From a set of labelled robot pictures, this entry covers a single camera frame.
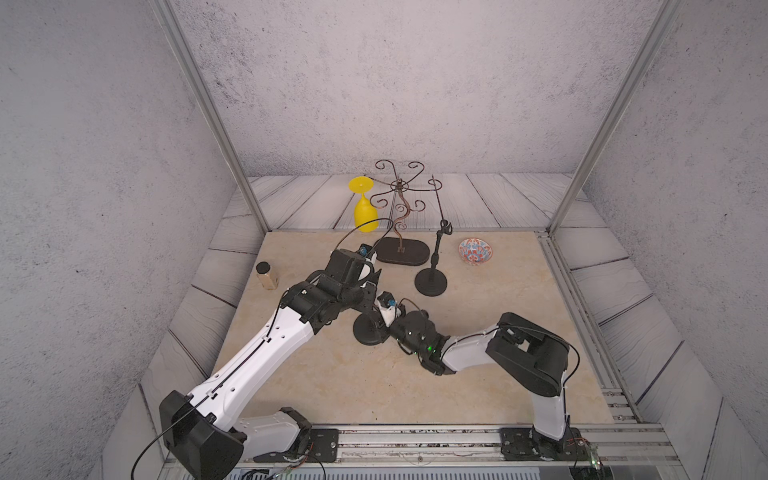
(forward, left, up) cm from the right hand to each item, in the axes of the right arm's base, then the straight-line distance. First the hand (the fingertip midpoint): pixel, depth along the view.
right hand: (368, 308), depth 83 cm
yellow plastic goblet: (+28, +2, +11) cm, 30 cm away
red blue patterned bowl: (+31, -36, -12) cm, 49 cm away
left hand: (0, -3, +10) cm, 10 cm away
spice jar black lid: (+17, +36, -3) cm, 40 cm away
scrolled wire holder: (+48, -3, +11) cm, 50 cm away
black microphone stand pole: (+21, -23, +10) cm, 33 cm away
